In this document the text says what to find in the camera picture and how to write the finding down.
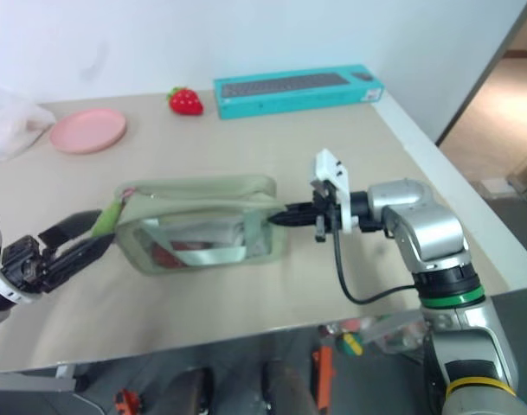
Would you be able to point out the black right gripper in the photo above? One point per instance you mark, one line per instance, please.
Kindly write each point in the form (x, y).
(323, 212)

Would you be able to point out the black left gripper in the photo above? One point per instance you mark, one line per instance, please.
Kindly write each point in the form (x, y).
(23, 266)

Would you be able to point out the green transparent zipper pouch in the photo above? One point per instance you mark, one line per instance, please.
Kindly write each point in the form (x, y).
(211, 207)

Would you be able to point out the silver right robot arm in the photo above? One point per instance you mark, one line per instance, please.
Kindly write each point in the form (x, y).
(445, 276)

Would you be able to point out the red strawberry plush toy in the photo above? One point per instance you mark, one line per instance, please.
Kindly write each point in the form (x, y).
(185, 102)

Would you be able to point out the pink round plate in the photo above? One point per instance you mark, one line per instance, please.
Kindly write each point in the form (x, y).
(88, 130)

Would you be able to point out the teal keyboard box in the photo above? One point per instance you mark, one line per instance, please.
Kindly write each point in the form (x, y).
(297, 91)

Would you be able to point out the white plastic bag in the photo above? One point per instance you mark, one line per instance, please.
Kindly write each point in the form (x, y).
(12, 123)

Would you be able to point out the green yellow round toy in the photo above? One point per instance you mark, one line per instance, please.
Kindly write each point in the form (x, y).
(349, 343)

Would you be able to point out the clear plastic toy bin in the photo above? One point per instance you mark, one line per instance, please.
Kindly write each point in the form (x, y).
(397, 330)

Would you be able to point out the orange tool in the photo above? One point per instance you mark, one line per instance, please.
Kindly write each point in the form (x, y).
(324, 376)

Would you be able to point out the orange black toy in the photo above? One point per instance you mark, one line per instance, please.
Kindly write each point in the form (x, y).
(126, 402)

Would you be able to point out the dark rounded robot foot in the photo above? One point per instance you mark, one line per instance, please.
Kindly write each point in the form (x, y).
(189, 391)
(284, 387)

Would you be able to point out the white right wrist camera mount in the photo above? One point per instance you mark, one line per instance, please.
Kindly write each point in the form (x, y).
(336, 186)

